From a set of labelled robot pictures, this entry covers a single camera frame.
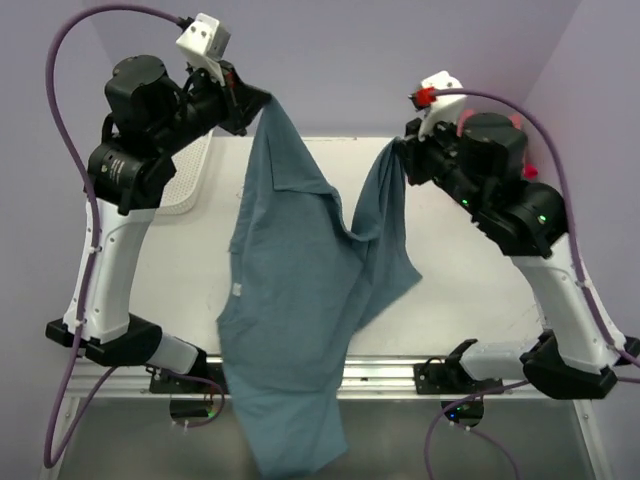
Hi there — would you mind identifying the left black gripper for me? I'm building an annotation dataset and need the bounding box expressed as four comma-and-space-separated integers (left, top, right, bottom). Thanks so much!
148, 53, 269, 156

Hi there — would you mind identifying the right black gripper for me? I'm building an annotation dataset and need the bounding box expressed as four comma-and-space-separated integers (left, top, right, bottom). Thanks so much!
396, 109, 489, 216

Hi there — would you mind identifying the blue-grey t shirt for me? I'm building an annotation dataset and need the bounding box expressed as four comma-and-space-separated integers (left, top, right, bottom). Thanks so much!
217, 101, 421, 479

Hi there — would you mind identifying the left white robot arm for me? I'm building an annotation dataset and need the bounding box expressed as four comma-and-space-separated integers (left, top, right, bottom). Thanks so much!
45, 55, 271, 393

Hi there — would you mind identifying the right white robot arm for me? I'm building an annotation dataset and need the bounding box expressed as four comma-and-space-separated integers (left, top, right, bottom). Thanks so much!
396, 113, 639, 400

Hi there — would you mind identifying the white plastic basket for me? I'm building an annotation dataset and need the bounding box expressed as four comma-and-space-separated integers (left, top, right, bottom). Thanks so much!
157, 132, 213, 216

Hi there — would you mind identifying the folded salmon pink shirt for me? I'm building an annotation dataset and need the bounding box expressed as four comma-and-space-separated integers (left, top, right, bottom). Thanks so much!
457, 109, 522, 134

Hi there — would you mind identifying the folded red shirt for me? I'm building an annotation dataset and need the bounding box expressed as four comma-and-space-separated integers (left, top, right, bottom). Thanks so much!
522, 163, 539, 181

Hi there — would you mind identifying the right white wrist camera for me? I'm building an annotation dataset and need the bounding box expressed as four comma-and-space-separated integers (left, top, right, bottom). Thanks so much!
409, 70, 467, 141

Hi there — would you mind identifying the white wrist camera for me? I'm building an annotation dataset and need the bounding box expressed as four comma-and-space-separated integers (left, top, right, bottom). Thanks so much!
409, 70, 467, 141
176, 13, 231, 86

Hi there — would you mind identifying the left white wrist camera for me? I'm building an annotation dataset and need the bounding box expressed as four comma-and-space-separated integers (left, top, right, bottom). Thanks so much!
176, 13, 231, 86

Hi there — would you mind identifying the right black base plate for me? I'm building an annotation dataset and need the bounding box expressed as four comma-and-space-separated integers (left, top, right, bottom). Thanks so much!
413, 358, 503, 395

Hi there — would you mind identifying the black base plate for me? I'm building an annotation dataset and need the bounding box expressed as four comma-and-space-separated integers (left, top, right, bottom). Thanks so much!
145, 361, 229, 395
413, 358, 503, 395

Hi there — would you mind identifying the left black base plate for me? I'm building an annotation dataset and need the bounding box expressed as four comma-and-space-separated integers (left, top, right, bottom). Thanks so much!
145, 361, 229, 395

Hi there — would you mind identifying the aluminium rail frame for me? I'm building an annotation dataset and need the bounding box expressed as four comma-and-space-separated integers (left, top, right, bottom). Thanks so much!
39, 199, 614, 480

